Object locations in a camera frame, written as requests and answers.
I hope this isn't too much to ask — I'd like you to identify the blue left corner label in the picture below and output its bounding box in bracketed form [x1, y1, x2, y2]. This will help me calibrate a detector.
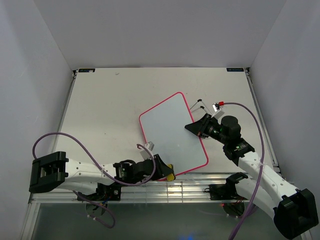
[78, 68, 96, 73]

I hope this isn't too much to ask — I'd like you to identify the wire whiteboard stand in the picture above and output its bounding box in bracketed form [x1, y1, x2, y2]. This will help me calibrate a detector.
[190, 98, 211, 140]

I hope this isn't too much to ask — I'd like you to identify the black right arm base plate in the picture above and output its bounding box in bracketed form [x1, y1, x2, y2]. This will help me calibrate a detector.
[203, 183, 247, 201]

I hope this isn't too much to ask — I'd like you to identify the pink framed whiteboard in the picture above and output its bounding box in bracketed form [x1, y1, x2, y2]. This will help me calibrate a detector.
[138, 92, 209, 176]

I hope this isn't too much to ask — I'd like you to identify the yellow black whiteboard eraser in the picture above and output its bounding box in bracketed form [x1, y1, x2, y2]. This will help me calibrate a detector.
[166, 164, 176, 182]

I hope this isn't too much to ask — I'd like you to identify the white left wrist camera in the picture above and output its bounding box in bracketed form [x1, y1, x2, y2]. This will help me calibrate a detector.
[137, 141, 154, 160]

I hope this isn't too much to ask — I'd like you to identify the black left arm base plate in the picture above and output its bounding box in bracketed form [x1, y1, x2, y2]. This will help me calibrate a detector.
[79, 183, 122, 202]

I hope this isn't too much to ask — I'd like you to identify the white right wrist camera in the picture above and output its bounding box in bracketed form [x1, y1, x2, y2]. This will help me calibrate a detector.
[212, 101, 224, 120]

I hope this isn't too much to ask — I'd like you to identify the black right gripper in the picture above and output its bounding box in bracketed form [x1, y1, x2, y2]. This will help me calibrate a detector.
[184, 113, 228, 145]

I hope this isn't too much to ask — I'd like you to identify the blue corner label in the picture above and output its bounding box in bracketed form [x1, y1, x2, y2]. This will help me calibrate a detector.
[78, 68, 96, 73]
[226, 67, 245, 72]

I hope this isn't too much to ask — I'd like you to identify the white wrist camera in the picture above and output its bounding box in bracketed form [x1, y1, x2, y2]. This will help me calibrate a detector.
[137, 141, 154, 160]
[212, 101, 224, 120]

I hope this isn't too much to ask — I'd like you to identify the blue right corner label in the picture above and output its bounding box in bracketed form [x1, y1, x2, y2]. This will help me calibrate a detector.
[226, 67, 245, 72]

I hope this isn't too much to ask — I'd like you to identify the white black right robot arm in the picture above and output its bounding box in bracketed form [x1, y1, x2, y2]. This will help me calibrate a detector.
[185, 114, 319, 240]

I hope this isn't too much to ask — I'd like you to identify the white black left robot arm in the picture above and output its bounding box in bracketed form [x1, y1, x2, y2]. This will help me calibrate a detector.
[29, 151, 176, 201]

